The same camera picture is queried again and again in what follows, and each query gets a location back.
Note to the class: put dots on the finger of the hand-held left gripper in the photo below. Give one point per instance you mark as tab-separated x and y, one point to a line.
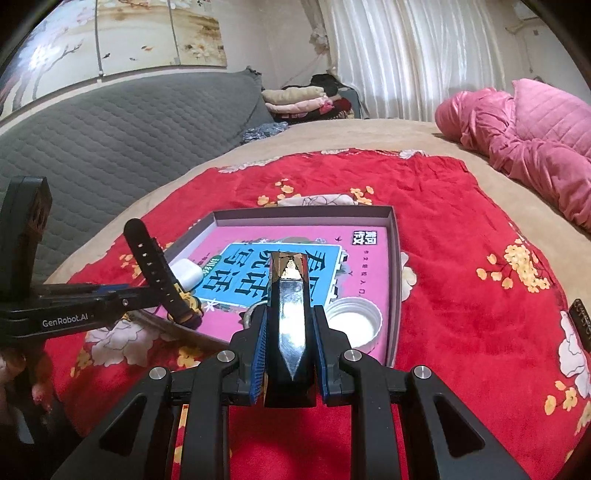
134	304
92	290

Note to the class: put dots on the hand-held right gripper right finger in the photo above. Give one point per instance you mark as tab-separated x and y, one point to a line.
323	364

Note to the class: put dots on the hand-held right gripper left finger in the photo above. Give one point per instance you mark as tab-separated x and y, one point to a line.
258	364

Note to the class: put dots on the black and yellow wristwatch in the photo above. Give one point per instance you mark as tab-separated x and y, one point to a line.
147	258

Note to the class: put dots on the gold-rimmed glass jar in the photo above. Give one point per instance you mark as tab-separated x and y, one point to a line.
251	316

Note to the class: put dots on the white ribbed jar lid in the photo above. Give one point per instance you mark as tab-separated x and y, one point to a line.
353	325

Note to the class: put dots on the black faceted cosmetic tube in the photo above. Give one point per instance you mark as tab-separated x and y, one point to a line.
288	323

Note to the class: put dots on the white earbuds case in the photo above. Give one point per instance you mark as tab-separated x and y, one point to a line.
189	272

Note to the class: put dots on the grey cardboard box tray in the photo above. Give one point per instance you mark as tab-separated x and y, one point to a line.
300	213

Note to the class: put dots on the person's left hand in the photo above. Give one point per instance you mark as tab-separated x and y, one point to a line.
18	369

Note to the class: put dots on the pink and blue book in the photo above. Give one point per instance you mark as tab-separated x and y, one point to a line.
364	277

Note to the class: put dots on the grey quilted headboard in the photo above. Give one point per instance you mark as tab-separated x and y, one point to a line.
115	138

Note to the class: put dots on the red floral blanket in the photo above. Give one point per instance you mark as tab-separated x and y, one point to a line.
461	221

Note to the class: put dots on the blue patterned cloth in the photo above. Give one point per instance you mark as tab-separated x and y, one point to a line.
263	131

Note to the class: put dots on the beige bed sheet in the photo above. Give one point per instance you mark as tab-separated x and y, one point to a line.
369	134

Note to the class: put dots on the pile of folded clothes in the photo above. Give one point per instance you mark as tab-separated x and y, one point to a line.
295	99

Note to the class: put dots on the dark comb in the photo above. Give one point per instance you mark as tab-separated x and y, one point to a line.
582	318

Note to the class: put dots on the pink quilt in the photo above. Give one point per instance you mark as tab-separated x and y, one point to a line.
531	138

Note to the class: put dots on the white sheer curtain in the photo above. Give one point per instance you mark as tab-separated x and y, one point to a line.
406	46

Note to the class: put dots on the floral wall panel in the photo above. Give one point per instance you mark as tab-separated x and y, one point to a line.
138	32

